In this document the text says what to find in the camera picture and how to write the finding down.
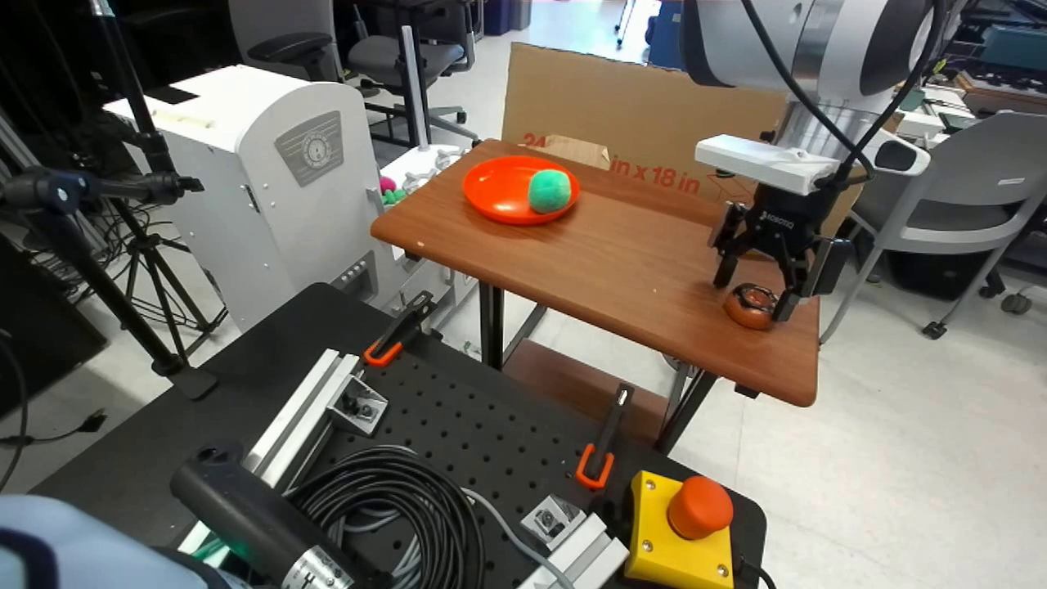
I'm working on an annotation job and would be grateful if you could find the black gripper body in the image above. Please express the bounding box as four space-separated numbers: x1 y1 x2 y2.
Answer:
709 188 850 294

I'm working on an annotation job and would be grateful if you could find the brown chocolate donut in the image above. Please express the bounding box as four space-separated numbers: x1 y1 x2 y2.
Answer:
723 285 775 330

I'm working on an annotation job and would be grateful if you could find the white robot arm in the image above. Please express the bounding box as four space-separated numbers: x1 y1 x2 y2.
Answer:
681 0 950 330

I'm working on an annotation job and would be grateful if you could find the brown wooden table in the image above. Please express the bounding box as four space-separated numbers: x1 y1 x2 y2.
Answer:
369 140 818 405

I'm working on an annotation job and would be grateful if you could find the cardboard box panel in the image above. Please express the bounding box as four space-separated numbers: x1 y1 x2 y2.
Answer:
499 43 786 221

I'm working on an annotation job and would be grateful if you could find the right orange black clamp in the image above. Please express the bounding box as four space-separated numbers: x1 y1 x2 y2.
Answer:
577 386 631 490

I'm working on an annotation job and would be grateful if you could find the orange black clamp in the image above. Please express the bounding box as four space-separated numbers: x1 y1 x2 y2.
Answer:
363 292 435 365
577 386 631 490

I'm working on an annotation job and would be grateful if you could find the green fuzzy ball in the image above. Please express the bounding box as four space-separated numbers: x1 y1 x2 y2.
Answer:
528 170 573 214

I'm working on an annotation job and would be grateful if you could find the grey chair right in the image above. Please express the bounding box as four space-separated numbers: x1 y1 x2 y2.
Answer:
848 112 1047 339

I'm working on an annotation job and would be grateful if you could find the orange plastic plate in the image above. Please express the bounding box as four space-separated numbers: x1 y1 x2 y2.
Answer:
461 154 582 227

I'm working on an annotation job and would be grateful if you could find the red emergency stop button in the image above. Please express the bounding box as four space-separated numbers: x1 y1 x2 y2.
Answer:
667 479 732 539

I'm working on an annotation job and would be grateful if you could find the yellow emergency stop box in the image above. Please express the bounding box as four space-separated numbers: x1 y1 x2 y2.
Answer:
625 472 735 589

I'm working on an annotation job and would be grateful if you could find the left orange black clamp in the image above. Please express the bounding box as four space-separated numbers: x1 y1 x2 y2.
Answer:
363 292 435 365

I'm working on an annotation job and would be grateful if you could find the black office chair background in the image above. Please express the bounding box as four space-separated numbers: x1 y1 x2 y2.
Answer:
228 0 479 148

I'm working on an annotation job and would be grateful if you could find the black perforated breadboard table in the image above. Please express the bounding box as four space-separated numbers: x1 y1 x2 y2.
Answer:
31 282 769 589

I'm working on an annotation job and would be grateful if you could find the white grey machine cabinet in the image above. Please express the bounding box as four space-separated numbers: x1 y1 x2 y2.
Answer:
143 67 450 330

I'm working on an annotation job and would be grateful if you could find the light blue cloth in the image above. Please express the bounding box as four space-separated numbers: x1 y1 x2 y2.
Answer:
0 493 242 589

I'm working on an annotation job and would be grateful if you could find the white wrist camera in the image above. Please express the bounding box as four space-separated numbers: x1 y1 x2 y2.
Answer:
695 130 930 197

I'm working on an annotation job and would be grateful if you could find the right aluminium extrusion rail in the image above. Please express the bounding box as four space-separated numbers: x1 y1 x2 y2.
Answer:
518 493 627 589

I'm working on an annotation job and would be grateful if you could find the aluminium extrusion rail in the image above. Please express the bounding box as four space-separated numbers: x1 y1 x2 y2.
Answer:
518 493 627 589
177 346 394 558

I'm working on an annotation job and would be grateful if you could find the coiled black cable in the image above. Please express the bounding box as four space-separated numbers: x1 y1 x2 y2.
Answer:
289 446 483 589

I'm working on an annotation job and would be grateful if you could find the left aluminium extrusion rail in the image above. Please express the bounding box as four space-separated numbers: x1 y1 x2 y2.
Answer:
177 346 394 558

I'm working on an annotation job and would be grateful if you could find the black camera tripod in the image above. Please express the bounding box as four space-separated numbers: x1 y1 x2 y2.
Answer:
0 0 231 381

